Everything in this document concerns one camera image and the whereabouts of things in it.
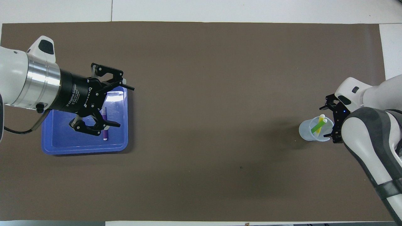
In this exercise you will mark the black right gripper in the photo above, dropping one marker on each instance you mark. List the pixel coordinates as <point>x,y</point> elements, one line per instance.
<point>339,116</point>

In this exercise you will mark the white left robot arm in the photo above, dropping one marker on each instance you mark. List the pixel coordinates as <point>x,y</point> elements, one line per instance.
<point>15,75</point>

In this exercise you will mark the blue plastic tray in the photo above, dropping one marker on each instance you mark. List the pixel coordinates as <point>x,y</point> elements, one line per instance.
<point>62,141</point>

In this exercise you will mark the brown table mat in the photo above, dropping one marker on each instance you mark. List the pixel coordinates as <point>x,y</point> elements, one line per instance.
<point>201,125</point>

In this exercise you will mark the yellow pen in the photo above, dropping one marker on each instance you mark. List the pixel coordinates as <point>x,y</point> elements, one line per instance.
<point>321,118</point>

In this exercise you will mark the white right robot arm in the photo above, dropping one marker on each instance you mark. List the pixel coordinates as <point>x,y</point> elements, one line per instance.
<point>377,94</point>

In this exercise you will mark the purple pen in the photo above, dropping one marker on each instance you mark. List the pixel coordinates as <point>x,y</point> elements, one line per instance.
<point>105,133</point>

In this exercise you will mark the translucent plastic cup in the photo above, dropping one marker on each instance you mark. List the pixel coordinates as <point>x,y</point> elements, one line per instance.
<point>306,130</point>

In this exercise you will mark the green pen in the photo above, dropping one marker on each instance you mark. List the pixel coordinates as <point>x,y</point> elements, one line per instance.
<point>315,128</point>

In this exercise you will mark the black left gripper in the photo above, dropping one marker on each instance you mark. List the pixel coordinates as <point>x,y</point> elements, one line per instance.
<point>78,94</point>

